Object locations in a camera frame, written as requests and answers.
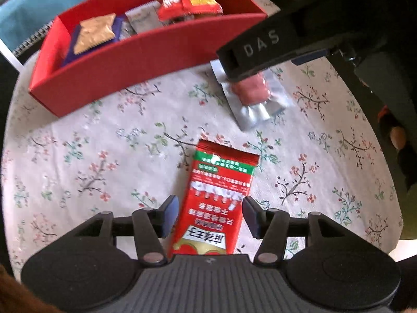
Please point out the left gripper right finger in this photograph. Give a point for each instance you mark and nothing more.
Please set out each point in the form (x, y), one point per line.
(255, 217)

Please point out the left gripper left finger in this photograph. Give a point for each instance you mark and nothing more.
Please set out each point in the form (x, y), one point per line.
(164, 217)

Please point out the red tomato snack packet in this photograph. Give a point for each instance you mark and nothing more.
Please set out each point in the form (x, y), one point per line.
(211, 215)

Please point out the vacuum packed sausages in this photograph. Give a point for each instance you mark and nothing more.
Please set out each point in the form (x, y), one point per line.
(254, 100)

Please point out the red yellow Trolli packet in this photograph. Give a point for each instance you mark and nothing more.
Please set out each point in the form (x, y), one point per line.
(174, 9)

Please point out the purple pastry packet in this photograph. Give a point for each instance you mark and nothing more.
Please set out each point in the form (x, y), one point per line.
(121, 28)

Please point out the silver white snack packet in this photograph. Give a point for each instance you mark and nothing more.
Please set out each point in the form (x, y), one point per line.
(145, 17)

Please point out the brown wafer packet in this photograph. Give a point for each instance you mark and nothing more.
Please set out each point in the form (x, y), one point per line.
(93, 32)

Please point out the person's right hand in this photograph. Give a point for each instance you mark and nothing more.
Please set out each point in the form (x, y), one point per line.
(391, 128)

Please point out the floral tablecloth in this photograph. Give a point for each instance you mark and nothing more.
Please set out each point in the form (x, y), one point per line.
(134, 148)

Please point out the red cardboard box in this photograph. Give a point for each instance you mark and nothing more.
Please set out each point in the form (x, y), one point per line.
(64, 89)

